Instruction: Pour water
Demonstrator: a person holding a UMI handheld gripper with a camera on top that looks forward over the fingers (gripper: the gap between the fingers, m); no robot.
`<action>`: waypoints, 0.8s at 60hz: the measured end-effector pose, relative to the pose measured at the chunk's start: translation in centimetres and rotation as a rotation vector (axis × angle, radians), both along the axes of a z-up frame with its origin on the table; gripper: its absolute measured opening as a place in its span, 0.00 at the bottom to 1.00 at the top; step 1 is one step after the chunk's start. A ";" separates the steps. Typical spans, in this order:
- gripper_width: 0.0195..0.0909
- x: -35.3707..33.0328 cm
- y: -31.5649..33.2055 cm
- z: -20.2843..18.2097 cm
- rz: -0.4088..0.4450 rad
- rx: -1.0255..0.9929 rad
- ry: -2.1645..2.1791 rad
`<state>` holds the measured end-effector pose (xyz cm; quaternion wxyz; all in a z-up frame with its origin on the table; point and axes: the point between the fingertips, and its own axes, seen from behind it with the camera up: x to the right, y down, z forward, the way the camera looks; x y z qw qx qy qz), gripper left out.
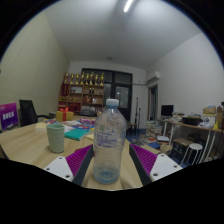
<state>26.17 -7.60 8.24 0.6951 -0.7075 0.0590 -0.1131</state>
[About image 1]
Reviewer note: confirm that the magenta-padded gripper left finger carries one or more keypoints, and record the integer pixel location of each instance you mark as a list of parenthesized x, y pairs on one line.
[(77, 160)]

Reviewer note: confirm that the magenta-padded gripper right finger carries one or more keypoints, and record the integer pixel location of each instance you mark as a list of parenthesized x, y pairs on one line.
[(146, 160)]

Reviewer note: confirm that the clear plastic water bottle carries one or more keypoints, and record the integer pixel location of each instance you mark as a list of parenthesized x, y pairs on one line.
[(109, 140)]

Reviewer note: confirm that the teal book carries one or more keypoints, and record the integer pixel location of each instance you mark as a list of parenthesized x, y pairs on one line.
[(76, 134)]

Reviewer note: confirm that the pale green ribbed cup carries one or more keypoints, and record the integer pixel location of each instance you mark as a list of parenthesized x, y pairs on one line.
[(55, 138)]

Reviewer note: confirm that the pile of books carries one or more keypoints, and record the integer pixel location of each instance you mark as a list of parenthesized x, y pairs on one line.
[(155, 130)]

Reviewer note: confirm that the brown wooden stool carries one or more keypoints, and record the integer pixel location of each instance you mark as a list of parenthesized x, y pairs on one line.
[(182, 142)]

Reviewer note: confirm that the black microphone stand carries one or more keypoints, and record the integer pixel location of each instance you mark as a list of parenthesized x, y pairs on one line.
[(136, 115)]

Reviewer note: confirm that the yellow gift box red ribbon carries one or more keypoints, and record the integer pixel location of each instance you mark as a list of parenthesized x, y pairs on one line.
[(64, 116)]

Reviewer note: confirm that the white round stool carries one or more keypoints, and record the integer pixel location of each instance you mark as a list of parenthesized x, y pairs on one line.
[(194, 146)]

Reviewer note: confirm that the pale yellow notepad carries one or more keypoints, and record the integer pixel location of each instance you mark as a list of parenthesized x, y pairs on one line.
[(40, 126)]

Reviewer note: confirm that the black computer monitor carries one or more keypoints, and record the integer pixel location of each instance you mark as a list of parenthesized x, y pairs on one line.
[(167, 110)]

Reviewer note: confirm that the long cluttered side desk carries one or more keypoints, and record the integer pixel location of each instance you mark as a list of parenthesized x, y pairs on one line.
[(200, 127)]

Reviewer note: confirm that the wooden shelf unit with trophies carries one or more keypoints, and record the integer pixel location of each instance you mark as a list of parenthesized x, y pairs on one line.
[(81, 96)]

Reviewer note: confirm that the black office chair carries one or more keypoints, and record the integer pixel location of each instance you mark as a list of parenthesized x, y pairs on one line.
[(26, 112)]

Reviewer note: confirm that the purple sign board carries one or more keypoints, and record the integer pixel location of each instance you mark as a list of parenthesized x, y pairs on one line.
[(8, 116)]

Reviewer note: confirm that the ceiling tube light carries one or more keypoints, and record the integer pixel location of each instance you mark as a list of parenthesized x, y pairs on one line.
[(128, 5)]

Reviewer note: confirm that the white wall air conditioner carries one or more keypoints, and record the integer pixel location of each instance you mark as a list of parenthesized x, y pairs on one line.
[(153, 77)]

